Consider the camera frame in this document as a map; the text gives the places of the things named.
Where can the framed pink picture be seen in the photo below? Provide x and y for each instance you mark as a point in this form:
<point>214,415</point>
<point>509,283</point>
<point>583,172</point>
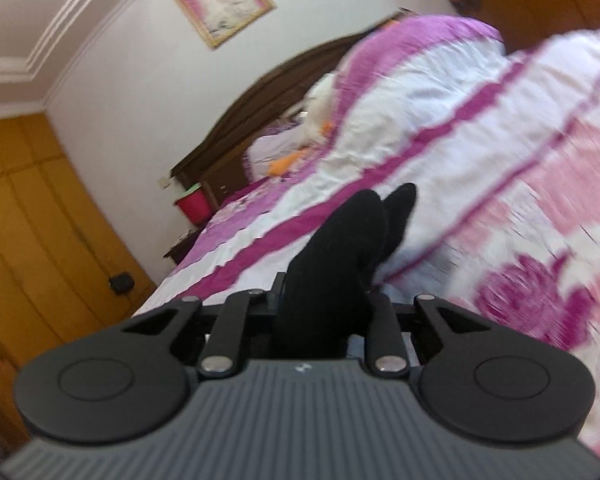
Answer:
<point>225,0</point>

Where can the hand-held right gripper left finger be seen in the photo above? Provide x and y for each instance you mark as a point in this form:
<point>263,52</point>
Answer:
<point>230,325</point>

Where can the lilac pillow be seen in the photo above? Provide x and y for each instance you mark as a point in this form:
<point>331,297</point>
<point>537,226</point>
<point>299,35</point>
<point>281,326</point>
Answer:
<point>265,147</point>

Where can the wall outlet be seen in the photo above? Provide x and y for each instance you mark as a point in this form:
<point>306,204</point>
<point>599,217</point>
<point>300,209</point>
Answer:
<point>165,182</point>

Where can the bed with purple floral cover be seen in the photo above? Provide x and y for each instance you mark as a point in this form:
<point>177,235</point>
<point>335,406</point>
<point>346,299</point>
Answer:
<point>455,135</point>

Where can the light wooden wardrobe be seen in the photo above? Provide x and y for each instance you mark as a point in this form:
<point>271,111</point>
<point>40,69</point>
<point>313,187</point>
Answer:
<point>35,240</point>

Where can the dark wooden nightstand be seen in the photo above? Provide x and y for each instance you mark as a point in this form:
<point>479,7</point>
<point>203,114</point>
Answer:
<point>182,247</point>

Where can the small black device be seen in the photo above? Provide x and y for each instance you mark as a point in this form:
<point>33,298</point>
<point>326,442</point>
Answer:
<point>122,281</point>

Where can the dark wooden headboard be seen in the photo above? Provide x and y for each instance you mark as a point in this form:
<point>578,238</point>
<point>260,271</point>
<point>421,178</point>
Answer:
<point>240,125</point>

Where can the white plush toy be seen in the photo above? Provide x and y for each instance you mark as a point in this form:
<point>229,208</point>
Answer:
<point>320,105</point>

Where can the black garment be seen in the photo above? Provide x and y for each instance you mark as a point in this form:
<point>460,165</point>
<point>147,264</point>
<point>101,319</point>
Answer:
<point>330,270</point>

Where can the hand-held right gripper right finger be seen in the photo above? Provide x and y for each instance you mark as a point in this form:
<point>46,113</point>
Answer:
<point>386,325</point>

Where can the pink bucket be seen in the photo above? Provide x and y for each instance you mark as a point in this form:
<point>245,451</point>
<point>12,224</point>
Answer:
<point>195,206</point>

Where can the brown wooden cabinet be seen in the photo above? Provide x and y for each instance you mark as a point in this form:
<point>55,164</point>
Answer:
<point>555,0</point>

